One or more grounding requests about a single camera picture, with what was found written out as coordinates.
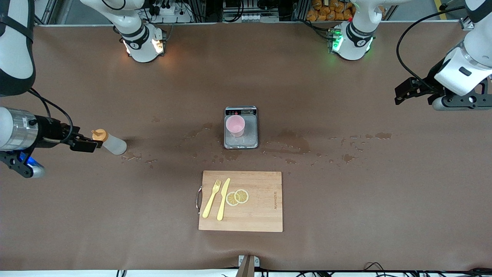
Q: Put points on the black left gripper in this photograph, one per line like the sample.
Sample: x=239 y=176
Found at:
x=429 y=80

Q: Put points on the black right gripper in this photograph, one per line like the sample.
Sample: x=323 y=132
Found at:
x=50 y=129

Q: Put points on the translucent squeeze bottle orange cap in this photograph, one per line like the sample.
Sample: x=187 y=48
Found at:
x=113 y=144

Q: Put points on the pink plastic cup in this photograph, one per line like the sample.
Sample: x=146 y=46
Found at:
x=235 y=125

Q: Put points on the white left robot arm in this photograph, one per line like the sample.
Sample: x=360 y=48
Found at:
x=353 y=38

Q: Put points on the brown table cover sheet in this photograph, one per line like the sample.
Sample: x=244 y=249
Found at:
x=115 y=211

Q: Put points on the orange snack bags pile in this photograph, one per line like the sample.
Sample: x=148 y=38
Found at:
x=330 y=9

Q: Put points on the yellow plastic fork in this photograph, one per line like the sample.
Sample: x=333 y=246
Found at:
x=211 y=200

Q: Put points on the yellow plastic knife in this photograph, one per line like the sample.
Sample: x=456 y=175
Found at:
x=223 y=200

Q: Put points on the white power strip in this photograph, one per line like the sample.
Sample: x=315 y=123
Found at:
x=169 y=11

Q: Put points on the lemon slice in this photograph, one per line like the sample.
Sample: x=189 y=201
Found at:
x=241 y=196
x=230 y=199

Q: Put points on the steel digital kitchen scale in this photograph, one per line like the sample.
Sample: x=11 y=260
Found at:
x=250 y=134

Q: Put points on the long white socket strip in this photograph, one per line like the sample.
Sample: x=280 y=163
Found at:
x=250 y=17

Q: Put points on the wooden cutting board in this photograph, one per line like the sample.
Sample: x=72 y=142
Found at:
x=257 y=215

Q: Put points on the metal bracket at table edge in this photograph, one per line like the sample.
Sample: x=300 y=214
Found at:
x=248 y=263

